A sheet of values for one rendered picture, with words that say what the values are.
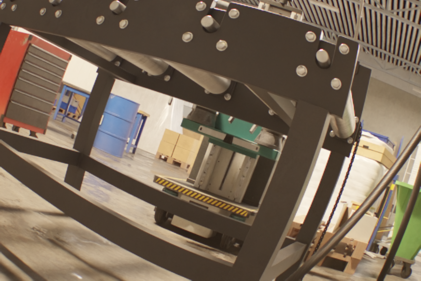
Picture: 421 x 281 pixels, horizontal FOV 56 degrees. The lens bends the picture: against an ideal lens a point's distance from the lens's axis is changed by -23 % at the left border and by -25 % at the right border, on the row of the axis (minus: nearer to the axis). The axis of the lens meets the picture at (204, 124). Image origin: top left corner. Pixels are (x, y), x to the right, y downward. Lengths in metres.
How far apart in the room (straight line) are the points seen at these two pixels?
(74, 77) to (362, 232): 4.77
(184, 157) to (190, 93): 9.78
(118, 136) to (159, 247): 6.39
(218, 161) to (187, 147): 8.56
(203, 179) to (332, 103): 2.38
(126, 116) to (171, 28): 6.30
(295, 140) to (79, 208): 0.58
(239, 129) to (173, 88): 1.15
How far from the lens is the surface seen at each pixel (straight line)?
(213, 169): 3.41
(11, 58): 3.94
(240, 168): 3.37
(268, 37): 1.14
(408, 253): 4.21
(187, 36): 1.19
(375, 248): 5.51
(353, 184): 5.17
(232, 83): 2.13
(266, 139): 3.10
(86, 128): 2.40
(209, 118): 3.23
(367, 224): 3.58
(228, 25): 1.18
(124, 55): 1.93
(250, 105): 2.10
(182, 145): 12.01
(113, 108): 7.49
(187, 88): 2.21
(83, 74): 6.89
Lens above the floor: 0.57
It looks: 3 degrees up
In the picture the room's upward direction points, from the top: 20 degrees clockwise
